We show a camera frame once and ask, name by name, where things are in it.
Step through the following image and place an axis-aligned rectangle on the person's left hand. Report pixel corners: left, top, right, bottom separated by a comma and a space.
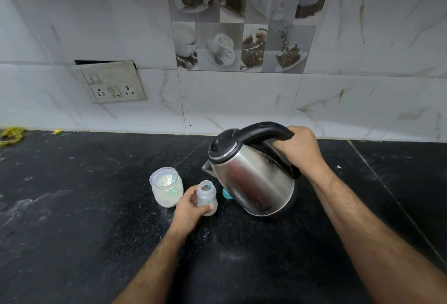
170, 186, 215, 236

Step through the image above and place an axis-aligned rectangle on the person's right hand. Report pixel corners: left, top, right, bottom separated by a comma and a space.
272, 126, 329, 178

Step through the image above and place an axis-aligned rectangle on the clear baby bottle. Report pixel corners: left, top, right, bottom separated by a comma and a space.
196, 180, 218, 217

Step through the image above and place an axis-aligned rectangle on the stainless steel electric kettle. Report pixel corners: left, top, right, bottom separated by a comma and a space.
202, 122, 301, 218

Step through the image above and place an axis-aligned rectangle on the person's left forearm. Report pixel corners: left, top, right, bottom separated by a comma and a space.
112, 224, 187, 304

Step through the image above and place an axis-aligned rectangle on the person's right forearm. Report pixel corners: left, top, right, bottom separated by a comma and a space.
303, 163, 447, 304

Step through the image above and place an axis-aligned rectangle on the clear jar of white powder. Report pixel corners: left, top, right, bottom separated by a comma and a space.
149, 167, 184, 208

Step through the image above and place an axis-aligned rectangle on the yellow scrap bundle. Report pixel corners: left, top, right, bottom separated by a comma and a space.
0, 127, 26, 148

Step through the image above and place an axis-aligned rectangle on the white wall switch socket plate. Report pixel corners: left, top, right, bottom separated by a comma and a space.
70, 61, 148, 104

